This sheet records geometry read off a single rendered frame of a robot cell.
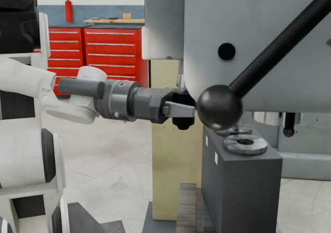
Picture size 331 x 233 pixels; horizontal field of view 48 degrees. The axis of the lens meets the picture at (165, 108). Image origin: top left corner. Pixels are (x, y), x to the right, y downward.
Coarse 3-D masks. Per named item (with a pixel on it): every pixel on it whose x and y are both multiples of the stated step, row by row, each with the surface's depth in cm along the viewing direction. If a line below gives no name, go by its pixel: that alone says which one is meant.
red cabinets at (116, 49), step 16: (64, 32) 498; (80, 32) 497; (96, 32) 489; (112, 32) 485; (128, 32) 480; (64, 48) 505; (80, 48) 503; (96, 48) 495; (112, 48) 490; (128, 48) 485; (48, 64) 514; (64, 64) 511; (80, 64) 509; (96, 64) 501; (112, 64) 497; (128, 64) 491; (144, 64) 522; (144, 80) 527
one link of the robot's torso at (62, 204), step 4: (64, 196) 133; (60, 200) 127; (64, 200) 130; (60, 204) 132; (64, 204) 125; (60, 208) 132; (64, 208) 122; (64, 212) 120; (64, 216) 119; (4, 220) 116; (64, 220) 118; (68, 220) 120; (4, 224) 115; (64, 224) 118; (68, 224) 120; (4, 228) 114; (64, 228) 118; (68, 228) 120; (4, 232) 113; (64, 232) 118; (68, 232) 120
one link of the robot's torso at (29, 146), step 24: (48, 48) 98; (0, 96) 96; (24, 96) 98; (0, 120) 91; (24, 120) 92; (0, 144) 90; (24, 144) 92; (48, 144) 94; (0, 168) 90; (24, 168) 91; (48, 168) 93
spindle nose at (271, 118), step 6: (252, 114) 37; (258, 114) 36; (264, 114) 35; (270, 114) 35; (276, 114) 35; (282, 114) 34; (300, 114) 35; (258, 120) 36; (264, 120) 35; (270, 120) 35; (276, 120) 35; (282, 120) 35; (300, 120) 36; (282, 126) 35
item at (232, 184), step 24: (216, 144) 81; (240, 144) 77; (264, 144) 77; (216, 168) 80; (240, 168) 74; (264, 168) 74; (216, 192) 80; (240, 192) 75; (264, 192) 76; (216, 216) 81; (240, 216) 77; (264, 216) 77
